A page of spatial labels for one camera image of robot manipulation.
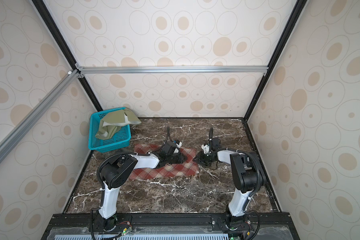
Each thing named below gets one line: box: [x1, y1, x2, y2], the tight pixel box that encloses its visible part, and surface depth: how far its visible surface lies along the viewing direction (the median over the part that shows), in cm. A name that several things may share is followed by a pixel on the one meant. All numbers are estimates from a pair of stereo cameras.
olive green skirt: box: [95, 108, 142, 140], surface depth 105 cm
